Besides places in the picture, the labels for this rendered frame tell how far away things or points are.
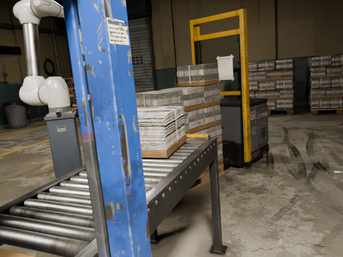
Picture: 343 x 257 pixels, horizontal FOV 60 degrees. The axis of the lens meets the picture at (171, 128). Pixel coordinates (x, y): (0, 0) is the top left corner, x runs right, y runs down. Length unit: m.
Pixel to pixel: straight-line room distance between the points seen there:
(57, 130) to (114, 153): 1.74
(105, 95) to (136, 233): 0.26
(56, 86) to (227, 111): 2.30
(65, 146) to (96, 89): 1.77
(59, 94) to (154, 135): 0.93
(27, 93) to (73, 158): 0.57
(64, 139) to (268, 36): 7.46
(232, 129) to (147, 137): 2.42
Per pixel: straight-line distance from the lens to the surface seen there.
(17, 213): 1.25
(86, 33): 0.53
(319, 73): 7.37
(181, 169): 1.38
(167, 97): 2.75
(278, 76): 7.42
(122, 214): 0.57
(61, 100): 2.24
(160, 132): 1.54
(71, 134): 2.25
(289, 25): 9.09
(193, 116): 3.04
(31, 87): 2.37
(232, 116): 3.85
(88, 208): 1.12
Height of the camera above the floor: 1.25
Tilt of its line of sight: 11 degrees down
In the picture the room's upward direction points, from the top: 5 degrees counter-clockwise
